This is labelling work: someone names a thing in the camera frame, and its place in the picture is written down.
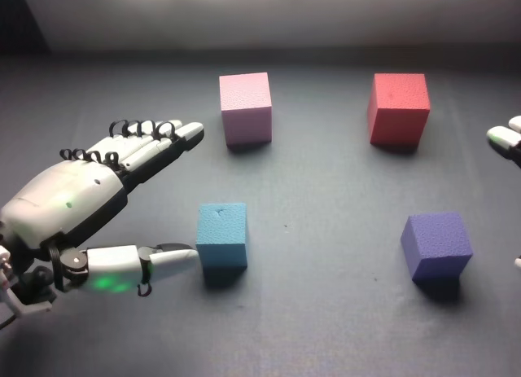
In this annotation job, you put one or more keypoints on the pink foam cube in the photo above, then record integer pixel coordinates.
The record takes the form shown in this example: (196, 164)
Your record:
(246, 108)

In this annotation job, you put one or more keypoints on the red block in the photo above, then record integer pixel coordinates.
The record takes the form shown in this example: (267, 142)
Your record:
(401, 108)

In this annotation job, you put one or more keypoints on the purple block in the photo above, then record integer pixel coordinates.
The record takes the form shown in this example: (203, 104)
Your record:
(439, 246)

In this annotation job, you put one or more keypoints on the small blue foam cube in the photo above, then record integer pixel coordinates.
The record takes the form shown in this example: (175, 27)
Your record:
(221, 238)

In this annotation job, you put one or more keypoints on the grey table cloth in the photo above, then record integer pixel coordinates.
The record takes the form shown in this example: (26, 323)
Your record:
(325, 189)

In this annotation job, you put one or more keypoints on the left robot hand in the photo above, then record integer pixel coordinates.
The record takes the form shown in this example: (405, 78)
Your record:
(69, 194)

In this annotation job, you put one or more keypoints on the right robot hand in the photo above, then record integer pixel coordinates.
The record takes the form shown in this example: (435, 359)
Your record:
(504, 137)

